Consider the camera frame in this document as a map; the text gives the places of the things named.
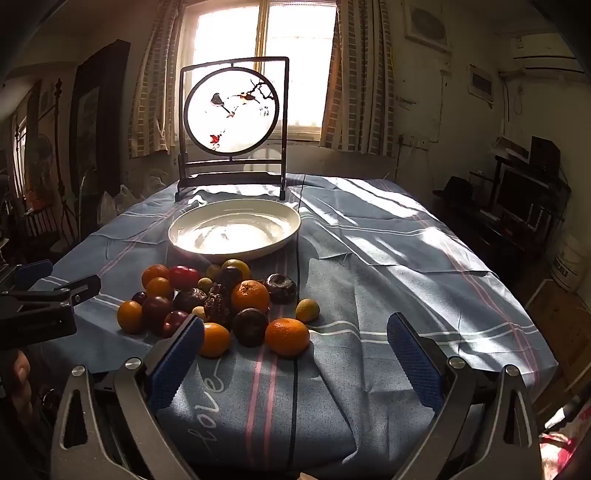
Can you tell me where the red floral cloth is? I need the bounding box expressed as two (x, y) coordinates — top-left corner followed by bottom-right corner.
(538, 406), (591, 467)

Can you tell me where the large orange tangerine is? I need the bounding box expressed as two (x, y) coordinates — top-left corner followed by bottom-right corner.
(265, 318), (311, 358)
(231, 280), (271, 315)

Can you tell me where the black metal shelf rack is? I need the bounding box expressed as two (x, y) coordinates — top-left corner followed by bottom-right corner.
(492, 154), (568, 259)

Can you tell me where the round painted screen on stand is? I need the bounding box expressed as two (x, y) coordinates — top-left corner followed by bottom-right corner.
(175, 56), (291, 201)

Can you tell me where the black speaker box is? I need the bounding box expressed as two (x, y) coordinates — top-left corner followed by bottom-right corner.
(530, 136), (561, 176)

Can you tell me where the white round plate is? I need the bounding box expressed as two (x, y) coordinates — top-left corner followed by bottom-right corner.
(167, 198), (302, 262)

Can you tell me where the dark purple plum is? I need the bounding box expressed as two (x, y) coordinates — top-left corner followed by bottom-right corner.
(141, 296), (174, 329)

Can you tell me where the checked beige curtain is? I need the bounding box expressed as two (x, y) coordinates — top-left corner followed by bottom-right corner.
(128, 0), (185, 160)
(318, 0), (399, 155)

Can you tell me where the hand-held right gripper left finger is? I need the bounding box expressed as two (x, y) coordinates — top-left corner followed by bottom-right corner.
(50, 315), (205, 480)

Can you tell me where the small orange tangerine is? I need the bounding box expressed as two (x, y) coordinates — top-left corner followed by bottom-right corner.
(146, 277), (174, 300)
(141, 264), (171, 288)
(198, 322), (232, 359)
(117, 300), (145, 334)

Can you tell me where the clear plastic bag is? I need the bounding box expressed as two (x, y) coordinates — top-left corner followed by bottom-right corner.
(99, 184), (139, 222)

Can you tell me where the bright window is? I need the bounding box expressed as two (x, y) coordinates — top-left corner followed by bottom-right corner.
(178, 0), (340, 144)

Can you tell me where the large yellow-green round fruit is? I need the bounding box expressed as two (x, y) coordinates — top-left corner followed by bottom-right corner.
(222, 259), (252, 280)

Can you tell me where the wooden coat stand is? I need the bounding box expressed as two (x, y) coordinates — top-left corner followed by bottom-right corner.
(50, 78), (77, 241)

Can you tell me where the white air conditioner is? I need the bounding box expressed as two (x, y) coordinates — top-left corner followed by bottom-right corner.
(512, 33), (589, 75)

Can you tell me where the white wall panel box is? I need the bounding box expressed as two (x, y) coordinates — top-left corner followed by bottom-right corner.
(468, 67), (495, 100)

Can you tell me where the black hat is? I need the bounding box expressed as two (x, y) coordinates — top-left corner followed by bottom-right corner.
(434, 176), (476, 197)

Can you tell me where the blue plaid tablecloth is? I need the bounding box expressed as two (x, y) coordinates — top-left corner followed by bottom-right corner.
(28, 174), (559, 480)

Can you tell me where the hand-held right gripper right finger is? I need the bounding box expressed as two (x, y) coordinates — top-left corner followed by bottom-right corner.
(387, 313), (543, 480)

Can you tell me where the white bucket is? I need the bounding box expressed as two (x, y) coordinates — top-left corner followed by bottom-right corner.
(549, 231), (589, 292)

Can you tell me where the person's left hand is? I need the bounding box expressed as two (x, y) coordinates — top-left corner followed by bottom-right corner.
(0, 347), (35, 416)

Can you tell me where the white wall vent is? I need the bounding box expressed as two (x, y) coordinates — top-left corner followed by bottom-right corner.
(404, 2), (451, 47)

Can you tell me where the computer monitor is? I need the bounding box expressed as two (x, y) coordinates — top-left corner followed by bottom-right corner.
(496, 166), (552, 222)

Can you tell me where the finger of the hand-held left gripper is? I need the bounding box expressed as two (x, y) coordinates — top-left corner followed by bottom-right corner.
(0, 274), (102, 310)
(14, 260), (54, 289)

